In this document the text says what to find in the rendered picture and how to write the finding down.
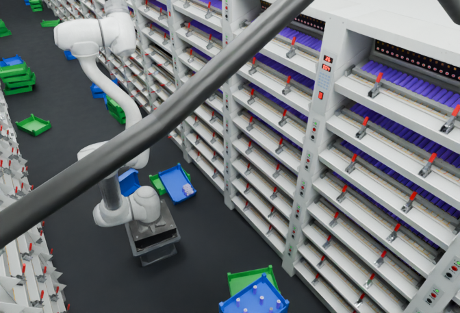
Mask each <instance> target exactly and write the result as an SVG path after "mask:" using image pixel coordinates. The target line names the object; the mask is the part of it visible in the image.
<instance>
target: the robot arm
mask: <svg viewBox="0 0 460 313"><path fill-rule="evenodd" d="M104 8H105V15H106V18H102V19H77V20H71V21H66V22H63V23H60V24H59V25H58V26H56V27H55V28H54V38H55V44H56V45H57V46H58V47H59V48H61V49H63V50H65V51H70V52H71V54H72V55H73V56H75V57H76V58H77V59H78V60H79V63H80V65H81V67H82V69H83V71H84V73H85V74H86V75H87V77H88V78H89V79H90V80H91V81H92V82H93V83H94V84H96V85H97V86H98V87H99V88H100V89H101V90H102V91H103V92H104V93H105V94H107V95H108V96H109V97H110V98H111V99H113V100H114V101H115V102H116V103H117V104H118V105H119V106H120V107H121V108H122V109H123V111H124V113H125V116H126V129H128V128H129V127H131V126H132V125H134V124H135V123H137V122H138V121H140V120H142V116H141V113H140V111H139V108H138V106H137V105H136V103H135V102H134V100H133V99H132V98H131V97H130V96H129V95H128V94H127V93H126V92H124V91H123V90H122V89H120V88H119V87H118V86H117V85H116V84H115V83H114V82H113V81H111V80H110V79H109V78H108V77H106V76H105V75H104V74H103V73H102V72H101V71H100V70H99V69H98V67H97V65H96V60H95V59H96V56H97V54H98V53H99V49H100V47H111V48H112V51H113V52H114V53H115V54H116V55H117V56H119V57H125V56H128V55H131V54H133V53H134V52H135V50H136V32H135V29H134V26H133V22H132V20H131V18H130V15H129V10H128V7H127V2H126V1H125V0H105V3H104ZM126 129H125V130H126ZM106 142H107V141H105V142H99V143H96V144H93V145H89V146H87V147H85V148H83V149H82V150H80V151H79V153H78V154H77V158H78V160H80V159H82V158H83V157H85V156H86V155H88V154H89V153H91V152H92V151H94V150H95V149H97V148H99V147H100V146H101V145H103V144H105V143H106ZM149 154H150V148H148V149H147V150H146V151H144V152H142V153H141V154H140V155H138V156H137V157H135V158H134V159H132V160H131V161H129V162H128V163H126V164H125V165H123V166H122V167H124V166H130V167H131V168H135V169H139V168H143V167H145V166H146V164H147V162H148V160H149ZM118 170H119V169H118ZM118 170H116V171H114V172H113V173H112V174H110V175H108V176H107V177H106V178H105V179H103V180H101V181H100V182H99V188H100V190H101V194H102V197H103V199H102V200H101V202H100V203H99V204H98V205H97V206H96V207H95V208H94V210H93V217H94V221H95V223H96V224H97V225H98V226H101V227H112V226H116V225H121V224H123V223H127V222H129V221H133V220H136V223H137V226H138V233H140V234H141V233H142V232H144V231H147V230H151V232H152V234H154V233H155V228H156V227H163V226H165V225H166V222H165V221H164V219H163V216H162V213H161V205H160V200H159V196H158V194H157V193H156V191H155V190H154V189H153V188H152V187H150V186H142V187H140V188H138V189H137V190H136V191H135V192H134V193H133V194H132V195H129V196H128V197H124V196H123V195H121V191H120V184H119V180H118Z"/></svg>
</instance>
